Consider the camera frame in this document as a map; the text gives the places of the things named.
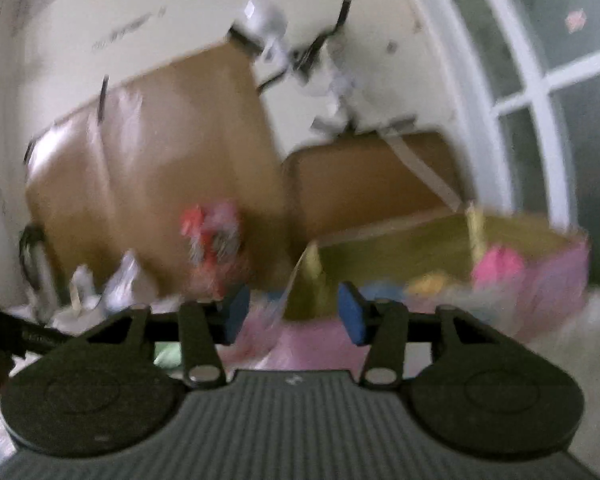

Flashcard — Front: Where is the steel thermos jug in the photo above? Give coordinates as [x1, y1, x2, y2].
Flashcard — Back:
[19, 224, 57, 308]

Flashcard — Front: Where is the black tape strip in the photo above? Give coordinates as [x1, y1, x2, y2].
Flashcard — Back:
[96, 75, 110, 122]
[336, 0, 354, 32]

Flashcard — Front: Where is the pink metal tin box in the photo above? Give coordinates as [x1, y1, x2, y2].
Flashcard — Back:
[284, 205, 592, 343]

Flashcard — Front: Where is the white power strip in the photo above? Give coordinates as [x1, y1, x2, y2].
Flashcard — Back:
[310, 30, 381, 133]

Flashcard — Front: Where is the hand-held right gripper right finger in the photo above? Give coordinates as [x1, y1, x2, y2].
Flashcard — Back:
[337, 282, 516, 390]

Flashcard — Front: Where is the large brown cardboard sheet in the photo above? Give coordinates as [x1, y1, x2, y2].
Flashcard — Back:
[25, 40, 292, 292]

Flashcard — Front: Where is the small brown cardboard sheet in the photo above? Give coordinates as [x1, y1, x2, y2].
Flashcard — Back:
[282, 130, 473, 253]

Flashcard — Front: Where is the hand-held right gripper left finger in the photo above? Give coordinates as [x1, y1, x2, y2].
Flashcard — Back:
[75, 285, 251, 390]

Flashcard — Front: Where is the white window frame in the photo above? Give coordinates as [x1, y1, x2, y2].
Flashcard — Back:
[397, 0, 600, 241]

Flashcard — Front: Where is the clear plastic bag with jar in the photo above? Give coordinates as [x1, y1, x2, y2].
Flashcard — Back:
[104, 251, 142, 307]

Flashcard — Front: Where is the white light bulb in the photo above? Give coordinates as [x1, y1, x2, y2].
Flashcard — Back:
[229, 0, 289, 62]

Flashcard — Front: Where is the pink soft cloth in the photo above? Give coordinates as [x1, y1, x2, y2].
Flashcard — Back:
[472, 245, 525, 287]

